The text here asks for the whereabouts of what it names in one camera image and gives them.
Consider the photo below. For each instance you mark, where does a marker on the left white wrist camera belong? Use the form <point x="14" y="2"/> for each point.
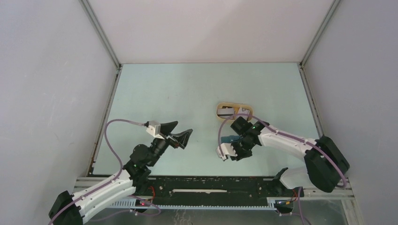
<point x="154" y="129"/>

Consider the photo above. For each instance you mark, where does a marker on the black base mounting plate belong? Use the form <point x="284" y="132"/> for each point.
<point x="216" y="191"/>

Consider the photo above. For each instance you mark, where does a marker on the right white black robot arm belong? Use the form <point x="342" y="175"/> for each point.
<point x="325" y="166"/>

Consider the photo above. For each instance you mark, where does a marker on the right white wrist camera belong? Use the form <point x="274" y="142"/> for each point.
<point x="225" y="150"/>

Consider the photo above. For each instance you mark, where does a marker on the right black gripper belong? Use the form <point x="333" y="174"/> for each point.
<point x="240" y="156"/>

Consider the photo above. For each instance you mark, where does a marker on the blue leather card holder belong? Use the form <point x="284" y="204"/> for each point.
<point x="230" y="139"/>

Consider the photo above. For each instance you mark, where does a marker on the grey striped card in tray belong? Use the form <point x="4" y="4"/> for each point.
<point x="225" y="112"/>

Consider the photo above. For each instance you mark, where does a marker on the aluminium frame rail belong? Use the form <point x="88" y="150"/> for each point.
<point x="310" y="193"/>

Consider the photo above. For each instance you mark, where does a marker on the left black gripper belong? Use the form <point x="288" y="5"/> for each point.
<point x="181" y="138"/>

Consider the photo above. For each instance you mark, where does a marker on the oval wooden tray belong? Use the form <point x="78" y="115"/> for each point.
<point x="236" y="106"/>

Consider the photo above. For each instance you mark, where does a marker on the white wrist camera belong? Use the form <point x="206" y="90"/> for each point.
<point x="225" y="150"/>
<point x="154" y="129"/>

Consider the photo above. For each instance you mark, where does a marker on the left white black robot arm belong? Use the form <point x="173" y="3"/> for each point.
<point x="80" y="207"/>

